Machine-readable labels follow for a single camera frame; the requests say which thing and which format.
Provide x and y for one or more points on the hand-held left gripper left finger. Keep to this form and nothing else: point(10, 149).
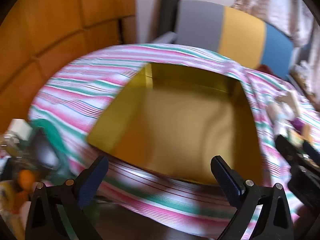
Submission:
point(92, 180)

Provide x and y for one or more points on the white foam tube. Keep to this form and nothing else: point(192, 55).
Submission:
point(165, 38)

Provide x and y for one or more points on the gold tin box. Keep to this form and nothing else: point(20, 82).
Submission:
point(175, 122)

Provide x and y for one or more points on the pink patterned curtain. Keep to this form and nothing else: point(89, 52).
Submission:
point(275, 5)

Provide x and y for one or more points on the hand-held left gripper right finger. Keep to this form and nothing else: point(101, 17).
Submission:
point(227, 180)

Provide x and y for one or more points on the pink green striped cloth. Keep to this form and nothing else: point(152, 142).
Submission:
point(75, 97)

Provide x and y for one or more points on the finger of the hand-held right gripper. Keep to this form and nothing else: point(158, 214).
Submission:
point(285, 146)
point(311, 152)

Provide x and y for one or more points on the black foam roll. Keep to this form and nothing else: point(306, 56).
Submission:
point(170, 10)

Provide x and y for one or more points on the maroon cloth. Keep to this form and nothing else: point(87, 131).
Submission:
point(262, 69)

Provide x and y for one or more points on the grey yellow blue chair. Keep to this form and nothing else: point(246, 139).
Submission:
point(240, 35)

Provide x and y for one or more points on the orange fruit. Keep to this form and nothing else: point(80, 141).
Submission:
point(25, 177)

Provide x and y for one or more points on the white box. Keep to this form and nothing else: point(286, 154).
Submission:
point(18, 128)

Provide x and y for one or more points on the wooden wardrobe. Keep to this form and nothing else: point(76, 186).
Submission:
point(50, 30)

